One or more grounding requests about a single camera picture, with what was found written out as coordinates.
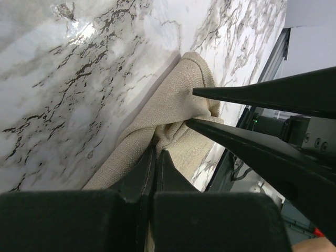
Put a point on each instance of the beige cloth napkin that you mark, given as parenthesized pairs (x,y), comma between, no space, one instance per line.
(162,122)

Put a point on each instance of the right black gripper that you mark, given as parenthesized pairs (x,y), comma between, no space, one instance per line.
(308,186)

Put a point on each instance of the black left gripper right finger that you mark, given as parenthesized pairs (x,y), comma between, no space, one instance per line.
(185,219)

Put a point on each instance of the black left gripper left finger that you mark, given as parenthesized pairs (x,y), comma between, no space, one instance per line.
(113,219)

